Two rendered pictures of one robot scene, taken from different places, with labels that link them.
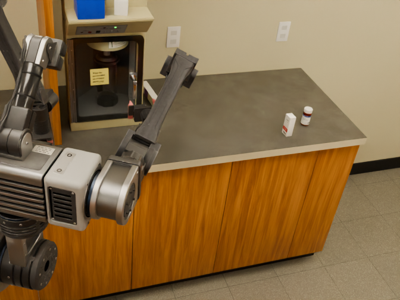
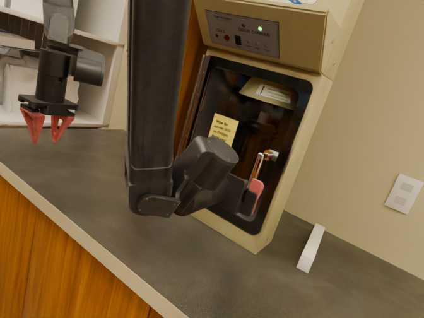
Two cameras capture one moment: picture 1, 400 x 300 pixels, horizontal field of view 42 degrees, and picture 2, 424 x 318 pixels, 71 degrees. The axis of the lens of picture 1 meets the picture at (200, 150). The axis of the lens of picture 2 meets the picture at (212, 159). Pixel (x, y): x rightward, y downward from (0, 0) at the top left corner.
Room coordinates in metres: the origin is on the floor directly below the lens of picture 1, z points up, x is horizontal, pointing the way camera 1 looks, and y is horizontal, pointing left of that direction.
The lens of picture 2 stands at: (1.42, -0.16, 1.34)
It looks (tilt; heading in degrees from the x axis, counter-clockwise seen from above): 15 degrees down; 53
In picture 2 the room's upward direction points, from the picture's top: 17 degrees clockwise
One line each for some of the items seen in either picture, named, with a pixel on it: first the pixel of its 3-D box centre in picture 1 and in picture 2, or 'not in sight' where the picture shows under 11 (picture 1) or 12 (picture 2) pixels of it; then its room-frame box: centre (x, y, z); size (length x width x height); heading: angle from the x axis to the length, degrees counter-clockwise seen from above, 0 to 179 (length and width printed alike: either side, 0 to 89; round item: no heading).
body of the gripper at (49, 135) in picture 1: (41, 125); (50, 91); (1.51, 0.58, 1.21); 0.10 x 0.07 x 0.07; 23
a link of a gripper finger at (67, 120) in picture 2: not in sight; (50, 122); (1.52, 0.58, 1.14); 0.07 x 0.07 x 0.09; 23
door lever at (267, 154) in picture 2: (133, 87); (259, 169); (1.93, 0.32, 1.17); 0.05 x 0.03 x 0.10; 23
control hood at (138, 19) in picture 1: (109, 25); (256, 31); (1.88, 0.41, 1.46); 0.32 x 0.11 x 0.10; 113
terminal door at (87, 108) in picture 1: (107, 80); (231, 143); (1.92, 0.43, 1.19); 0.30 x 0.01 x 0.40; 113
